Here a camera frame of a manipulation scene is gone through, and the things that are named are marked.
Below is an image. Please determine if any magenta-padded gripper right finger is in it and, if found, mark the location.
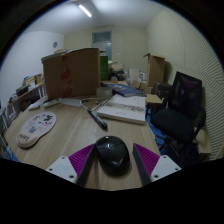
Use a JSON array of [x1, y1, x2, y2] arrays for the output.
[[132, 143, 182, 186]]

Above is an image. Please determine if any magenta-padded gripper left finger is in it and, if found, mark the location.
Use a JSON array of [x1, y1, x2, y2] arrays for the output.
[[45, 143, 97, 188]]

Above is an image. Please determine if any black computer mouse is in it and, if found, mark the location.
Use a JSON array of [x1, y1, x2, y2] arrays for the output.
[[94, 135, 132, 177]]

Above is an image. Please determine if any round printed mouse pad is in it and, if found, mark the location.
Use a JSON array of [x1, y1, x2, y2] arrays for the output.
[[15, 111, 58, 149]]

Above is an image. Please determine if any black office chair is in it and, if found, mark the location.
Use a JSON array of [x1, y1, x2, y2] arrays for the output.
[[150, 71, 207, 158]]

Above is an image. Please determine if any black marker pen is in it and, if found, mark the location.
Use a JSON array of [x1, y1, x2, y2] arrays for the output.
[[87, 108, 109, 130]]

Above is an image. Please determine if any plain white remote control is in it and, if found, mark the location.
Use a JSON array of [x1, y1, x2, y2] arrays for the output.
[[27, 100, 44, 111]]

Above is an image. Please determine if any thick white book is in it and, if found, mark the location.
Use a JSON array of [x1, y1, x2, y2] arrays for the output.
[[96, 93, 148, 126]]

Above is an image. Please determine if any dark blue book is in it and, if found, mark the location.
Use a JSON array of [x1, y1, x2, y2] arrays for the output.
[[105, 82, 147, 98]]

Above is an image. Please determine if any cluttered shelf unit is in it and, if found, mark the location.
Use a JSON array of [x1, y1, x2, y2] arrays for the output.
[[0, 73, 46, 134]]

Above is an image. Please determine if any clear round plastic container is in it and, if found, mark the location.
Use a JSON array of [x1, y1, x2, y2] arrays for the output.
[[95, 86, 113, 99]]

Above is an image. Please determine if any large brown cardboard box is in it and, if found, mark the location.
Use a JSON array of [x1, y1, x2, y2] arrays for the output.
[[41, 47, 102, 101]]

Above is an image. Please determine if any tall open cardboard box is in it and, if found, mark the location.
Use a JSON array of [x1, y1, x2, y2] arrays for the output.
[[143, 52, 166, 88]]

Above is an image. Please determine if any green carton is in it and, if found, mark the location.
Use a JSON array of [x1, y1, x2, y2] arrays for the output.
[[99, 55, 110, 81]]

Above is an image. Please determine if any grey door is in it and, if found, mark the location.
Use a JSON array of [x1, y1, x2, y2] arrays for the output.
[[91, 31, 113, 61]]

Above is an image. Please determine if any ceiling tube light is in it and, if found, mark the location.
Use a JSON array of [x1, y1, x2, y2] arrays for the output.
[[78, 3, 93, 18]]

